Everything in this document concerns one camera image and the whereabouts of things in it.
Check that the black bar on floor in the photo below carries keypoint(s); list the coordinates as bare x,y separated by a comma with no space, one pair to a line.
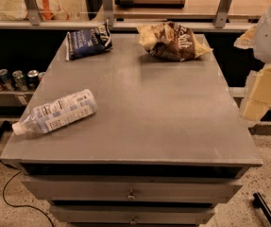
260,203

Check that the blue soda can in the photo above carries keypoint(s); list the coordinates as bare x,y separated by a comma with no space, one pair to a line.
7,80

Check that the upper grey drawer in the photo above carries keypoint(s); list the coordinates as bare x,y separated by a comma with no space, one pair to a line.
102,188

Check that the grey drawer cabinet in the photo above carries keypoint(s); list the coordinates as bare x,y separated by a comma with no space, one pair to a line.
154,119

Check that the red soda can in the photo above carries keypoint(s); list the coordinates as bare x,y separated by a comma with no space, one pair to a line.
40,76

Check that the blue chip bag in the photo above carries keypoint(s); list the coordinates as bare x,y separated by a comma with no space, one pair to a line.
88,42

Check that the brown chip bag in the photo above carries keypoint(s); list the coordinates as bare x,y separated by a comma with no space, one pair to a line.
171,41

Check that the lower grey drawer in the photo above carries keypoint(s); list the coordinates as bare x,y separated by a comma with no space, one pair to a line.
131,214

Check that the dark green soda can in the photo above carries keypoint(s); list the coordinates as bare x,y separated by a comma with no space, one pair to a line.
32,78

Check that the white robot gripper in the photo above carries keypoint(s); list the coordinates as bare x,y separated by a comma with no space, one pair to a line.
258,89

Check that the grey metal shelf rail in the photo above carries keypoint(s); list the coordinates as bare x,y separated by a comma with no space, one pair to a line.
199,15

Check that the grey drawer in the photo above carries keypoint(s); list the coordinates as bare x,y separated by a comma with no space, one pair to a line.
102,188
131,214

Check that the white orange plastic bag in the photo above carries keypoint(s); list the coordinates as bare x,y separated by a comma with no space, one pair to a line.
18,10

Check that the clear plastic water bottle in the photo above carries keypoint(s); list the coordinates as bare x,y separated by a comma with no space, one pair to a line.
58,113

